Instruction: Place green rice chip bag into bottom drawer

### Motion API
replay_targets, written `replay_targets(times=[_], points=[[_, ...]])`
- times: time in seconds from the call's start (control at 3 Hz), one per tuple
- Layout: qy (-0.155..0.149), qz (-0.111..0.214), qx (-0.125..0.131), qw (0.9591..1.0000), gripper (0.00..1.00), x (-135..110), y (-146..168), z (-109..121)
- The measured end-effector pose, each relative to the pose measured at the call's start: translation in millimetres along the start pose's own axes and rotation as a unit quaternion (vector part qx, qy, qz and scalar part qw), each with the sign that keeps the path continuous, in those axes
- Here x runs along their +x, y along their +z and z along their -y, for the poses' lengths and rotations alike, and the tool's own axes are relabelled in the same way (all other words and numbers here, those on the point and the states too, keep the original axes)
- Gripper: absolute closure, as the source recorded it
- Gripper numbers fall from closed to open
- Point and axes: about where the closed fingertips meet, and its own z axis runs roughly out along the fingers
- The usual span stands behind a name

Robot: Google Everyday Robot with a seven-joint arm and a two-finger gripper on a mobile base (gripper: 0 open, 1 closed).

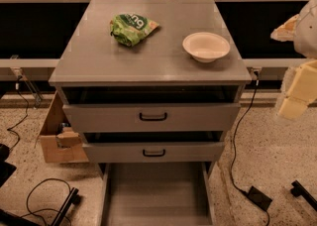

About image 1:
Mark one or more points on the grey middle drawer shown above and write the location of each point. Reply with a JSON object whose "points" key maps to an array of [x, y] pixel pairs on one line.
{"points": [[154, 152]]}

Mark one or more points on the grey drawer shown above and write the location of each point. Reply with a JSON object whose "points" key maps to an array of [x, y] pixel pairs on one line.
{"points": [[156, 194], [154, 152], [97, 118]]}

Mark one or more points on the black stand leg right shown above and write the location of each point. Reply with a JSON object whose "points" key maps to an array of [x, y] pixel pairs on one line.
{"points": [[299, 190]]}

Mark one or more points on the black stand leg left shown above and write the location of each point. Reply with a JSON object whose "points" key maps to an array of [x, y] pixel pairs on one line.
{"points": [[72, 199]]}

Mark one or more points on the grey top drawer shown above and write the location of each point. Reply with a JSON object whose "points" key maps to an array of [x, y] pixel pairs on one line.
{"points": [[97, 118]]}

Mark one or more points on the green rice chip bag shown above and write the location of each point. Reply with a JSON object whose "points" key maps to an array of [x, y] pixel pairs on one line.
{"points": [[130, 29]]}

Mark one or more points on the white paper bowl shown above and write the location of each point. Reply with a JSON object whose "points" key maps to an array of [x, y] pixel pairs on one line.
{"points": [[206, 47]]}

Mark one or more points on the grey bottom drawer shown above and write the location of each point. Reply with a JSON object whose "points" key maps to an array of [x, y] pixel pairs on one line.
{"points": [[156, 194]]}

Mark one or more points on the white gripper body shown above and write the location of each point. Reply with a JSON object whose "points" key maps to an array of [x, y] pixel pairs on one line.
{"points": [[307, 35]]}

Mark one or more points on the cardboard box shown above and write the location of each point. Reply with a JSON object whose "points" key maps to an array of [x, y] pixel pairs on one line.
{"points": [[59, 143]]}

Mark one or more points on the grey drawer cabinet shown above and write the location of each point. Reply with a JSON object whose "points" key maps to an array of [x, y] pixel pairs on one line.
{"points": [[164, 93]]}

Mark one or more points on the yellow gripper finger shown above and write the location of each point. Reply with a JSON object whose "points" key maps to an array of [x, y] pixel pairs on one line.
{"points": [[300, 90], [285, 32]]}

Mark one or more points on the black power adapter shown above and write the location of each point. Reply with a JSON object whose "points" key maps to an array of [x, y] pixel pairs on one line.
{"points": [[259, 199]]}

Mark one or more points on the black stand leg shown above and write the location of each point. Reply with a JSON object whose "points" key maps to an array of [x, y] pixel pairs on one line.
{"points": [[72, 199], [299, 190]]}

